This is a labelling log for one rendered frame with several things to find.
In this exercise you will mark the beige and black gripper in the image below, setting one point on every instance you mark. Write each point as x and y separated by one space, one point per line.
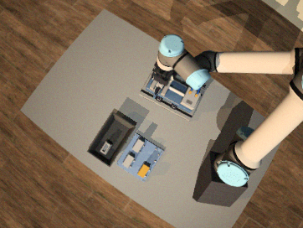
163 80

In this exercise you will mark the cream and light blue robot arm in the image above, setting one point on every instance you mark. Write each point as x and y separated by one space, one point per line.
245 152

